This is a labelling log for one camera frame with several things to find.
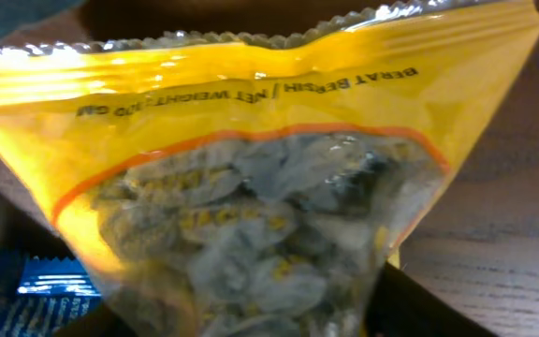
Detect yellow Hacks candy bag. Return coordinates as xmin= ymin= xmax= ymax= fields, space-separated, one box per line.
xmin=0 ymin=0 xmax=539 ymax=336

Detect blue snack bar wrapper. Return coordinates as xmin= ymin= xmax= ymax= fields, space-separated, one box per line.
xmin=0 ymin=248 xmax=101 ymax=337

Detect dark green open box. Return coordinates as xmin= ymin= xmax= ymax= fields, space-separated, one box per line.
xmin=0 ymin=0 xmax=84 ymax=39

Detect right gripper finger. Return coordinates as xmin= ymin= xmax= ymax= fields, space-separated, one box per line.
xmin=365 ymin=263 xmax=496 ymax=337

